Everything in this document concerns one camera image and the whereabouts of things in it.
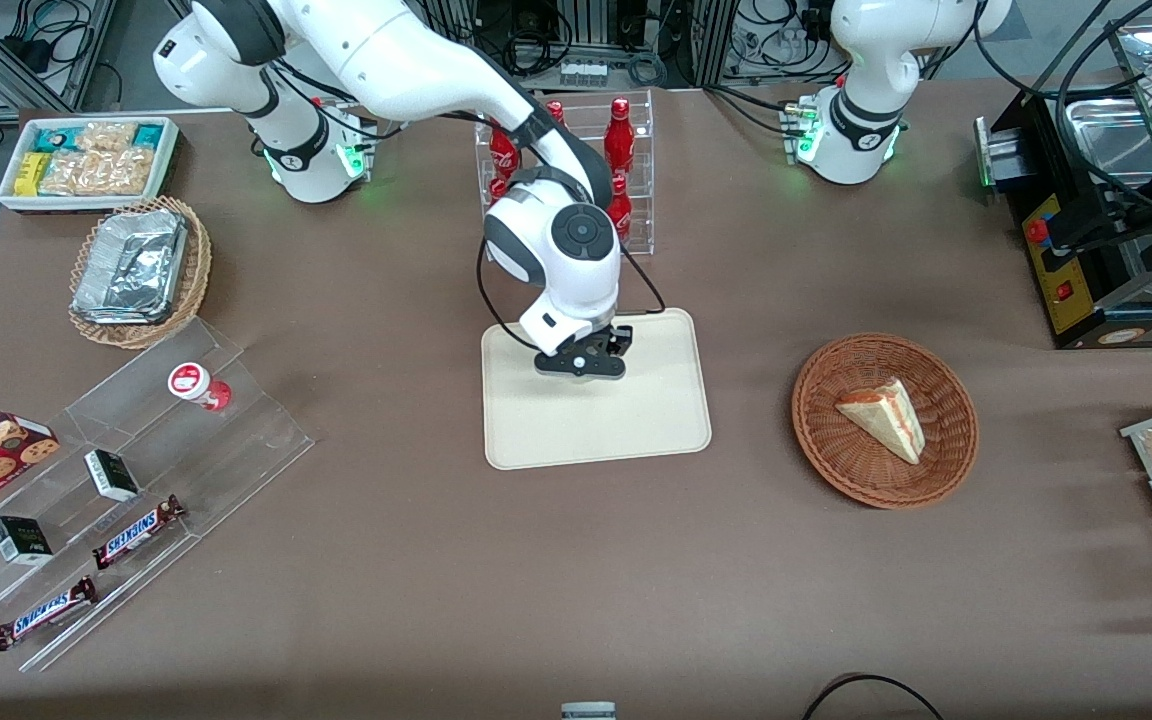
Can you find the red gum bottle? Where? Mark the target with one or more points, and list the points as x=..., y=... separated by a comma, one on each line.
x=194, y=384

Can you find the teal snack pack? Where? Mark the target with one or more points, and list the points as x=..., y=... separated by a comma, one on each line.
x=148, y=136
x=56, y=140

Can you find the small black box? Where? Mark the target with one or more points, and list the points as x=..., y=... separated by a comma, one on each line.
x=112, y=476
x=20, y=541

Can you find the clear acrylic stepped display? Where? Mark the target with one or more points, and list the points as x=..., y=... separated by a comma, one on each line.
x=196, y=460

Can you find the white rectangular snack bin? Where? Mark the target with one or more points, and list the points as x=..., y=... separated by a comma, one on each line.
x=8, y=195

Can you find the black sealing machine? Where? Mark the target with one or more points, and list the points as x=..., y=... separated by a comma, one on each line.
x=1066, y=290

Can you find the wicker basket with foil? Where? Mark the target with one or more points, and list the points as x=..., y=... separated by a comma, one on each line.
x=198, y=260

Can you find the beige plastic tray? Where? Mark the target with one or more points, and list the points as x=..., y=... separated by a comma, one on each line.
x=596, y=420

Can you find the clear bag of crackers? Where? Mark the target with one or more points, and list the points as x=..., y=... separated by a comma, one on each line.
x=101, y=174
x=106, y=136

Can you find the brown round wicker basket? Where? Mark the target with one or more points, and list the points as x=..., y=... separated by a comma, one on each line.
x=836, y=470

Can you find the Snickers chocolate bar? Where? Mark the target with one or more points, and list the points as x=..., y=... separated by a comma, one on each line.
x=136, y=532
x=44, y=613

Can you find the aluminium foil containers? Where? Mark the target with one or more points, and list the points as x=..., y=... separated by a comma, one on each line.
x=131, y=265

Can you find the wrapped triangle sandwich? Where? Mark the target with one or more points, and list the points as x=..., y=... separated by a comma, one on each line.
x=886, y=415

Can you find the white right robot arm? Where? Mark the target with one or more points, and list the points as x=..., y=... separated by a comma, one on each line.
x=386, y=50

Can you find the steel tray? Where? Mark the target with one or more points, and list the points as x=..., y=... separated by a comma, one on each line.
x=1106, y=135

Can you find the clear acrylic bottle rack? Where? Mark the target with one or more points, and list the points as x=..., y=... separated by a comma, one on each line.
x=641, y=200

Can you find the small grey device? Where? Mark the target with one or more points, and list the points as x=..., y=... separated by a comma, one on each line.
x=588, y=711

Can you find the yellow snack pack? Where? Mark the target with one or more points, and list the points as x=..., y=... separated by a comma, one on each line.
x=31, y=174

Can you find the white power strip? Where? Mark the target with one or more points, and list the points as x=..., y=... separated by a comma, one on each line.
x=584, y=73

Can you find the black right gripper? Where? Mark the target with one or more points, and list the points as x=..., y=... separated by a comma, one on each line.
x=620, y=340

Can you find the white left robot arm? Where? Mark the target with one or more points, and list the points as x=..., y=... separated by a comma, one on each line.
x=861, y=90

